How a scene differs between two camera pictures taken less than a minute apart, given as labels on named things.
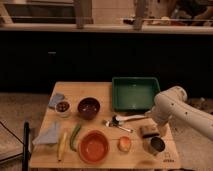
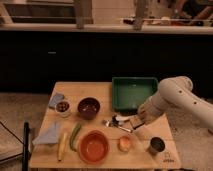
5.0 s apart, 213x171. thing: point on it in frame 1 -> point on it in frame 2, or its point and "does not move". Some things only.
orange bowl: (93, 146) does not move
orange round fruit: (124, 143) does not move
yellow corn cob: (62, 146) does not move
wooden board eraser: (149, 131) -> (136, 121)
